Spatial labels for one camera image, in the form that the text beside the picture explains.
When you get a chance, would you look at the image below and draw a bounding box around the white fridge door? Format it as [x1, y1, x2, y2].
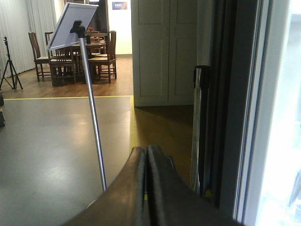
[218, 0, 301, 226]

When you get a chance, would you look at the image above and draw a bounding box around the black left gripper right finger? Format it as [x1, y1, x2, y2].
[146, 145, 239, 226]

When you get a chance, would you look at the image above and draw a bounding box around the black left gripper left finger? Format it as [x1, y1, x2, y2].
[64, 147, 146, 226]

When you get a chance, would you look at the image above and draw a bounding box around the wooden dining table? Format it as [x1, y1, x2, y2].
[68, 39, 108, 83]

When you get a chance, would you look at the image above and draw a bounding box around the black tripod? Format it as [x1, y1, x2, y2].
[0, 36, 23, 89]

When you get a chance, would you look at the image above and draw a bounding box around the silver sign stand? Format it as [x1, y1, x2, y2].
[46, 2, 107, 191]

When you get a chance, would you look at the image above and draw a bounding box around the wooden chair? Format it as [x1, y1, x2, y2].
[88, 31, 117, 83]
[28, 32, 51, 82]

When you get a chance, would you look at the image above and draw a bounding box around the white panelled cupboard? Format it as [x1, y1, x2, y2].
[131, 0, 198, 107]

